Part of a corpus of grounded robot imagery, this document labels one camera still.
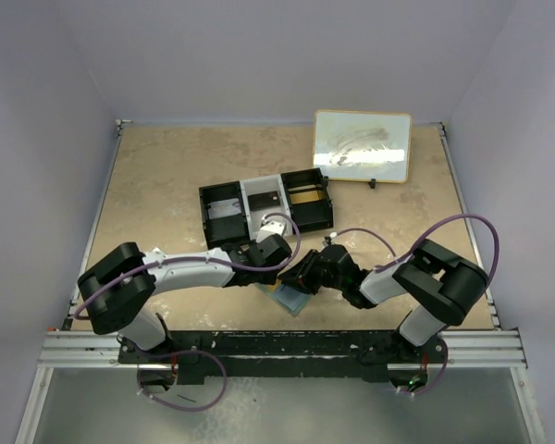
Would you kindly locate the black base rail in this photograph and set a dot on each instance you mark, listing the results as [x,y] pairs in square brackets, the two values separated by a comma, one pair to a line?
[373,356]

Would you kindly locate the gold card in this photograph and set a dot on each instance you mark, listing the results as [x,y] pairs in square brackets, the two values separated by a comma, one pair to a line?
[304,196]

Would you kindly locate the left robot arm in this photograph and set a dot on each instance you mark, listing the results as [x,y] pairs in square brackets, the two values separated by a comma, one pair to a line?
[115,291]

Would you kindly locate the black white sorting tray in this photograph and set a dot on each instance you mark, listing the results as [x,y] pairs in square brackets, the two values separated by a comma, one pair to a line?
[244,227]

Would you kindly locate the green card holder wallet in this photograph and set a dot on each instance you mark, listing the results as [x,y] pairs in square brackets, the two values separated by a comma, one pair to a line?
[291,300]

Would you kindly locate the silver VIP card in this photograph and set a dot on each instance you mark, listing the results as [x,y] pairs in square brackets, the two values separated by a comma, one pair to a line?
[224,208]

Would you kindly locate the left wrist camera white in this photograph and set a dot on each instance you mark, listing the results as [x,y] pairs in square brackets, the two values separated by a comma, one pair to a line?
[269,228]

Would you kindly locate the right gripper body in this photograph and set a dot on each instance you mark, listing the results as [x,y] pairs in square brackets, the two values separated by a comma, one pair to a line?
[336,282]

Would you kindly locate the aluminium frame rail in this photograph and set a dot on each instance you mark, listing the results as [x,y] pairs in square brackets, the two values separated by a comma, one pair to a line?
[485,348]

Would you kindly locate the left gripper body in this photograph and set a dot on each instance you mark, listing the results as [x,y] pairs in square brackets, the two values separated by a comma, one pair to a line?
[265,277]

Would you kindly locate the white board wooden frame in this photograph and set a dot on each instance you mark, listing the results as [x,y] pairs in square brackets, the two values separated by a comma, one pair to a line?
[362,146]

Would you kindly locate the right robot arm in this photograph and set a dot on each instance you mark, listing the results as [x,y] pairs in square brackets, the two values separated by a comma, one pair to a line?
[445,285]

